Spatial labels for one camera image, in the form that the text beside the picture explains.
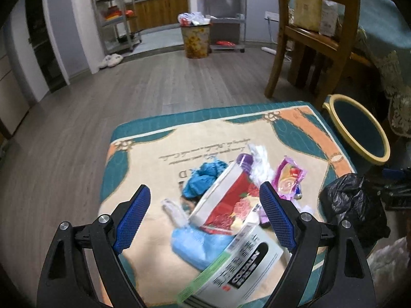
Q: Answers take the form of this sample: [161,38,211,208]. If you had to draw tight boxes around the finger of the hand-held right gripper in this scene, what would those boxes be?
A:
[382,167,411,183]

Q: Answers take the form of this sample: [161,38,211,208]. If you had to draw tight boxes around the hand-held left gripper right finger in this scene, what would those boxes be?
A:
[258,181,376,308]

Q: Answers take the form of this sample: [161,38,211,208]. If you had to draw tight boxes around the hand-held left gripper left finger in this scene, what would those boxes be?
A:
[36,184,151,308]

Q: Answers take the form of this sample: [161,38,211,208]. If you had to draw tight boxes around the pink candy wrapper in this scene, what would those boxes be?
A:
[271,156,307,201]

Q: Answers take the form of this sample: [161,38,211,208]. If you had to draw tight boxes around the white and red box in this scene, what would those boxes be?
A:
[189,160,262,236]

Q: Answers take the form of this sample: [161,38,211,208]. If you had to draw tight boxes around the white tissue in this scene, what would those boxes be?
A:
[249,144,273,187]

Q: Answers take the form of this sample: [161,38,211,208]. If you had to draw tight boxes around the purple bottle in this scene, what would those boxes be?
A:
[236,153,257,174]

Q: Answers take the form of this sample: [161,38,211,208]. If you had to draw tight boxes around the teal bin with yellow rim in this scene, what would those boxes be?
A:
[323,94,391,167]

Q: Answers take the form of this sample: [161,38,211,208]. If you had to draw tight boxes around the white and green medicine box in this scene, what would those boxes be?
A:
[176,223,285,305]

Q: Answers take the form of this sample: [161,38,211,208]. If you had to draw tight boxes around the light blue plastic bag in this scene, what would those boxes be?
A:
[171,226,232,270]

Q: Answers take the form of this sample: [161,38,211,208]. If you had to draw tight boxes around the blue wrapper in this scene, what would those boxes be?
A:
[182,161,228,199]

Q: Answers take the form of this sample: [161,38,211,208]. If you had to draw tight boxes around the teal printed cushion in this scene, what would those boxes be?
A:
[98,101,358,308]

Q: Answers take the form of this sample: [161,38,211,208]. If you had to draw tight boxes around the black plastic bag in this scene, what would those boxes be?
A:
[319,173,390,251]

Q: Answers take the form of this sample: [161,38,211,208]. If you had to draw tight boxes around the white fluffy cloth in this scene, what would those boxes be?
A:
[369,236,411,283]

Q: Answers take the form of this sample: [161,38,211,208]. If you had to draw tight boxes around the teal lace tablecloth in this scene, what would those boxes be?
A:
[337,0,411,138]

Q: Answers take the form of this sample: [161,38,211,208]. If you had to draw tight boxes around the wooden chair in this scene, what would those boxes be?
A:
[264,0,376,110]

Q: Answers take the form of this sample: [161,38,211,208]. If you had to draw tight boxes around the white printed bag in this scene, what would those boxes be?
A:
[319,0,339,36]

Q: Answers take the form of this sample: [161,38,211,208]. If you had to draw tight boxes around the floral waste bin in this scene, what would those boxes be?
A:
[180,24,211,60]

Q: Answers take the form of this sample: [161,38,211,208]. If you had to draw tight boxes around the metal shelf rack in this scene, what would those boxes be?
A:
[204,0,247,53]
[90,0,142,55]

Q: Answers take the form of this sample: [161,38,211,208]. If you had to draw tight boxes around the tan paper bag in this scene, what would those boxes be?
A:
[294,0,323,33]

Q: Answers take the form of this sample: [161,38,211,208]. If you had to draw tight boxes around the metal shelf rack right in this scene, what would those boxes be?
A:
[204,0,247,53]

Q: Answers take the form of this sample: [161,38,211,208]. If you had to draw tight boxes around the white plastic bags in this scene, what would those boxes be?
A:
[178,12,211,27]

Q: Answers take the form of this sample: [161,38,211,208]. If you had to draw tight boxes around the wooden kitchen cabinet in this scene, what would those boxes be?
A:
[133,0,190,33]

